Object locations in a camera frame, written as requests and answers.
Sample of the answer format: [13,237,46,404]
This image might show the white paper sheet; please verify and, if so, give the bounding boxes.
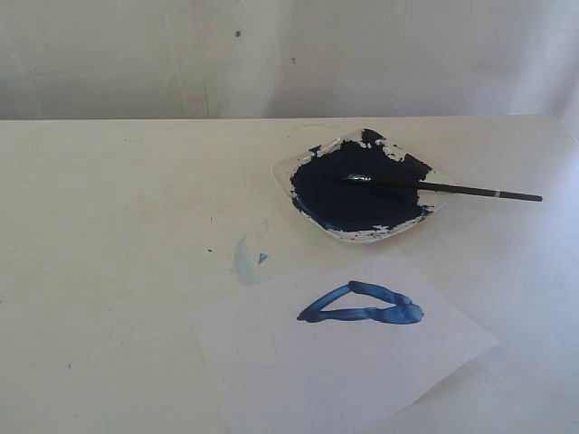
[193,250,496,433]

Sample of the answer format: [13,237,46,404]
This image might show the white square paint dish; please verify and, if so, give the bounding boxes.
[271,128,451,243]

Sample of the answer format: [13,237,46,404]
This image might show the black thin paintbrush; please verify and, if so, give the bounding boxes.
[334,174,543,203]

